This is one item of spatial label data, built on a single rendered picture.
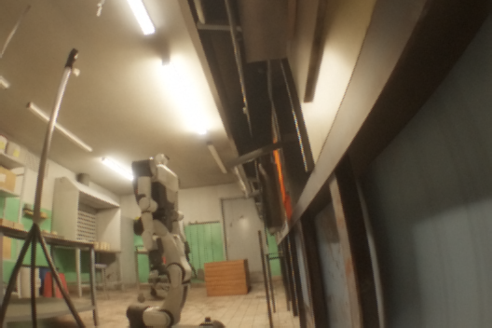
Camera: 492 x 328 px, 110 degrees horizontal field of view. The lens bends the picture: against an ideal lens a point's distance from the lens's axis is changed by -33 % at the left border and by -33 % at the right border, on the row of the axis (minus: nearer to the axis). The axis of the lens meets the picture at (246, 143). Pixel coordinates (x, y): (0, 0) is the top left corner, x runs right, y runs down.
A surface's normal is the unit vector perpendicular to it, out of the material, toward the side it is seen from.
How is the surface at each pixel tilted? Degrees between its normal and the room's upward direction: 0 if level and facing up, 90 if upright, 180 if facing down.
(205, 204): 90
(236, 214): 90
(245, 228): 90
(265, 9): 180
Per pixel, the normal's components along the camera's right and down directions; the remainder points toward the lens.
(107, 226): -0.10, -0.41
